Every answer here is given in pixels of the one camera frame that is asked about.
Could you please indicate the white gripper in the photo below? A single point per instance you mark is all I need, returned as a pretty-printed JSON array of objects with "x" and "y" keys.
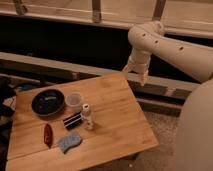
[{"x": 139, "y": 63}]

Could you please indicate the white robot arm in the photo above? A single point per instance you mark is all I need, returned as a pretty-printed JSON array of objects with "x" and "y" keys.
[{"x": 193, "y": 149}]

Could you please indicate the dark ceramic bowl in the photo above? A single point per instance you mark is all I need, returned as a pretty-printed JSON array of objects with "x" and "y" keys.
[{"x": 48, "y": 102}]

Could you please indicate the small white bottle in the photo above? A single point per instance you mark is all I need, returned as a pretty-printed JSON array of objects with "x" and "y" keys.
[{"x": 87, "y": 117}]

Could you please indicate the clear plastic cup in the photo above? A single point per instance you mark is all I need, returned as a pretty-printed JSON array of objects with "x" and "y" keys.
[{"x": 75, "y": 101}]

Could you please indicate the black white striped block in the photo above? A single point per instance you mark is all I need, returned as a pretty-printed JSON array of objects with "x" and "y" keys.
[{"x": 72, "y": 121}]

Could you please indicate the wooden table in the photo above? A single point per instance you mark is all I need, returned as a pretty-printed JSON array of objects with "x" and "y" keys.
[{"x": 121, "y": 129}]

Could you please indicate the red oblong object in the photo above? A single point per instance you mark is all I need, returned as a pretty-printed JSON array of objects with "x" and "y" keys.
[{"x": 48, "y": 135}]

